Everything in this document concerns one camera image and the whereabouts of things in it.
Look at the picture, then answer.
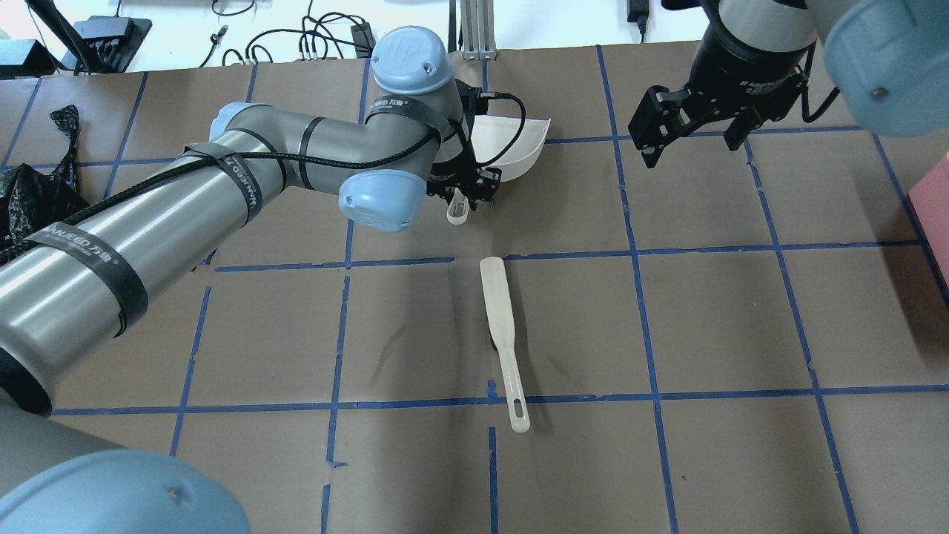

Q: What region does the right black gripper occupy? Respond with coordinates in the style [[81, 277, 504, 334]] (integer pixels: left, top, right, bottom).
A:
[[628, 26, 809, 169]]

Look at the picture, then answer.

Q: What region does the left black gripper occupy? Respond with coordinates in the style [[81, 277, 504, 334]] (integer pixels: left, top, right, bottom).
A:
[[427, 161, 502, 212]]

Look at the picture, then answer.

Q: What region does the beige plastic dustpan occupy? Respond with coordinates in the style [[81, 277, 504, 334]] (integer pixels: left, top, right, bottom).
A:
[[446, 115, 552, 225]]

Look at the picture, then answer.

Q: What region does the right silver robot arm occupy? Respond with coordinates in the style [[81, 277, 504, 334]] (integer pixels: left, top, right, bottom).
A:
[[628, 1, 948, 168]]

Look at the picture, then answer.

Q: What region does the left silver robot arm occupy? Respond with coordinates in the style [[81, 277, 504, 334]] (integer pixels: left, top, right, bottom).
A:
[[1, 26, 500, 533]]

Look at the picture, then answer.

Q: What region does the pink plastic bin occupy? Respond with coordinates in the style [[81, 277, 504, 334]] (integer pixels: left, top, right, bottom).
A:
[[909, 153, 948, 281]]

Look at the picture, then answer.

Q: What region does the black bag lined bin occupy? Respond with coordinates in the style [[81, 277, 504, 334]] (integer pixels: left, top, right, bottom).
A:
[[1, 105, 90, 249]]

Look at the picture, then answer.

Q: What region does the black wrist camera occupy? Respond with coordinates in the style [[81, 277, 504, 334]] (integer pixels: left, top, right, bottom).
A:
[[455, 79, 489, 117]]

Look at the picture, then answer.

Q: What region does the aluminium frame post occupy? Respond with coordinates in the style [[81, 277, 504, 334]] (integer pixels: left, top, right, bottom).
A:
[[458, 0, 497, 61]]

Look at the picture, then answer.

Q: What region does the black cable bundle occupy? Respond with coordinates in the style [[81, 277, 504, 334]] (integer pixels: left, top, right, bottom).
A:
[[200, 11, 379, 67]]

